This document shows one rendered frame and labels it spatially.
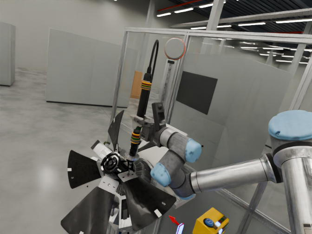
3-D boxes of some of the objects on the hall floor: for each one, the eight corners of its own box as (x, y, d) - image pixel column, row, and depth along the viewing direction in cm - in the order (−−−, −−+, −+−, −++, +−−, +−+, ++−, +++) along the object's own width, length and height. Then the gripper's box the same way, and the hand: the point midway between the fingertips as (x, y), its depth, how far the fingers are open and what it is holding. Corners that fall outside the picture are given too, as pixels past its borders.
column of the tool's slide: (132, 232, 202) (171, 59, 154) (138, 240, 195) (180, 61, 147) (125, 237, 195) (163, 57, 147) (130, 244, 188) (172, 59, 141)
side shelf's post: (147, 262, 175) (167, 186, 153) (150, 266, 173) (171, 189, 151) (144, 264, 173) (164, 187, 151) (147, 269, 170) (168, 191, 148)
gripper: (152, 149, 73) (121, 128, 87) (172, 145, 81) (140, 126, 95) (157, 129, 71) (125, 110, 85) (176, 126, 79) (144, 110, 93)
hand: (136, 114), depth 89 cm, fingers closed on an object, 4 cm apart
